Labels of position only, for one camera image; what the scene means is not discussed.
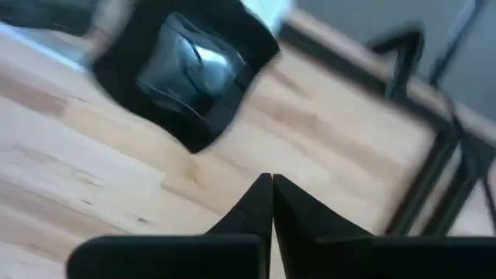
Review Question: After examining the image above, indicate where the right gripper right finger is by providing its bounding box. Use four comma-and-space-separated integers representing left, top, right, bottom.
273, 174, 374, 279

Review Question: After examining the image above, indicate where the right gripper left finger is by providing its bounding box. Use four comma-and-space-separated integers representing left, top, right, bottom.
205, 173, 274, 279

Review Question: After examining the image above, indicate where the black square wavy mini plate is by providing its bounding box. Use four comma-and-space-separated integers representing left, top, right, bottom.
91, 0, 281, 155

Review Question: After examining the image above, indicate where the black table clamp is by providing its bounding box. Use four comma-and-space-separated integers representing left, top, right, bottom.
367, 26, 426, 102

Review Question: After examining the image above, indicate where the black aluminium table frame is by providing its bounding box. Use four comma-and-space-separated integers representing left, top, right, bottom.
277, 21, 496, 237

